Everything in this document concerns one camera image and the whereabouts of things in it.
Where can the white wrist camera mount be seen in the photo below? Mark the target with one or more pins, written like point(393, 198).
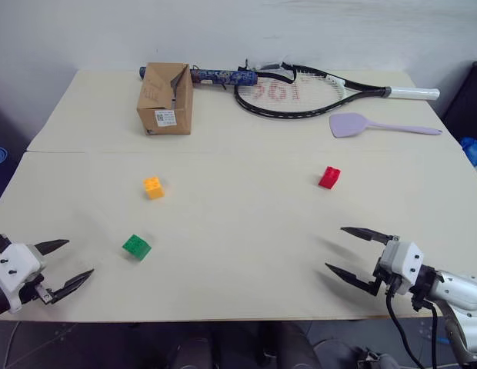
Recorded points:
point(13, 267)
point(404, 263)

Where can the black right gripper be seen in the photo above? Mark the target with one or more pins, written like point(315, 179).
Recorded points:
point(384, 277)

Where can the green toy block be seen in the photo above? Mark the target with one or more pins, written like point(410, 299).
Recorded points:
point(137, 247)

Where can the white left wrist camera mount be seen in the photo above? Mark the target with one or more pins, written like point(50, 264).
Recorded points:
point(13, 267)

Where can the blue crumpled bag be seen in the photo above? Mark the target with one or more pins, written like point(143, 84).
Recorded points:
point(475, 150)

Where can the red toy block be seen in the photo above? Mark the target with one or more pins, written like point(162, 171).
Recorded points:
point(329, 178)

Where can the open cardboard box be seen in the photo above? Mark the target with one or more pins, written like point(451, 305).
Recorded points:
point(167, 107)

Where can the lilac silicone spatula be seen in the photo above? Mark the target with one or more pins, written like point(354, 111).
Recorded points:
point(348, 125)

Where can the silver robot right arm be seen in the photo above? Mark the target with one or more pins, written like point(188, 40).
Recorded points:
point(459, 292)

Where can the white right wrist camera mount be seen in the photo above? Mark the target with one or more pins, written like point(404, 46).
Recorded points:
point(404, 263)

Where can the yellow toy block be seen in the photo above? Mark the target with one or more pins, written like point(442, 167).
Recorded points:
point(154, 188)

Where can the dark rounded shape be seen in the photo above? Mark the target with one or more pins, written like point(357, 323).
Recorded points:
point(336, 355)

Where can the blue patterned tube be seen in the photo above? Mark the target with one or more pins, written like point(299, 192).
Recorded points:
point(223, 76)

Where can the black tennis racket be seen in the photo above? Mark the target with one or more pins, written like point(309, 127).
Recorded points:
point(361, 89)

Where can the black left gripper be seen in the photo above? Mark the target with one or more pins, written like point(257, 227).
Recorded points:
point(30, 291)

